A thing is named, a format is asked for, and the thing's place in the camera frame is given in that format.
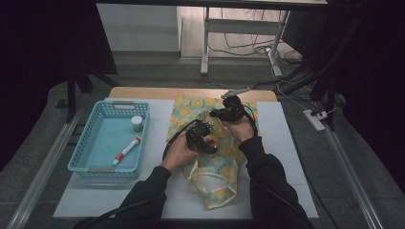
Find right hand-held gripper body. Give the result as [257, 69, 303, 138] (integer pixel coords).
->
[219, 87, 253, 123]

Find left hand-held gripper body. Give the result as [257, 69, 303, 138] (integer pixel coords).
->
[185, 119, 214, 153]

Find floral yellow tote bag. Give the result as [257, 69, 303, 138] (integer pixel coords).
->
[166, 95, 260, 210]

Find light blue plastic basket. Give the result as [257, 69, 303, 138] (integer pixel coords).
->
[67, 100, 151, 179]

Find person's right hand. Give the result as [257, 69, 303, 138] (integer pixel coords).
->
[222, 114, 258, 143]

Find person's left hand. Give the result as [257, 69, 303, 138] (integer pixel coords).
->
[160, 132, 206, 174]

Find white table mat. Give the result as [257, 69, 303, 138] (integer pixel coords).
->
[53, 97, 319, 220]

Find small white-capped jar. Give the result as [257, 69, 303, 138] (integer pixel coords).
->
[131, 114, 144, 133]

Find red and white tube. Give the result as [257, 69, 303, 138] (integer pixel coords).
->
[112, 135, 143, 167]

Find white power strip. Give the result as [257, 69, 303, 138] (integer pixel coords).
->
[303, 109, 328, 133]

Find black metal stand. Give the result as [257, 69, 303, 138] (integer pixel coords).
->
[274, 0, 376, 132]

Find black tripod stand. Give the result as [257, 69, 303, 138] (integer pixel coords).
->
[65, 61, 122, 124]

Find black curtain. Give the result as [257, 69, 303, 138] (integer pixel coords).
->
[0, 0, 118, 171]
[328, 0, 405, 198]

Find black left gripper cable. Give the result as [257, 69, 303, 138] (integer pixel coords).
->
[79, 118, 200, 229]

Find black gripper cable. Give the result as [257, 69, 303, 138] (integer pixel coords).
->
[242, 103, 260, 138]
[79, 118, 200, 229]

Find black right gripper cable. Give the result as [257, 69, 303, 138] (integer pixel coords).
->
[242, 103, 260, 138]

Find white power cable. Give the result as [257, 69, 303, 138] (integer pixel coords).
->
[269, 61, 338, 116]

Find black floor cables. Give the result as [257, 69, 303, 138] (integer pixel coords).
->
[208, 9, 303, 62]

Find white metal desk frame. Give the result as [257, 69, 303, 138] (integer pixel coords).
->
[200, 6, 291, 77]

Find aluminium rail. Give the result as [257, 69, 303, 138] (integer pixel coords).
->
[6, 106, 84, 229]
[323, 126, 386, 229]

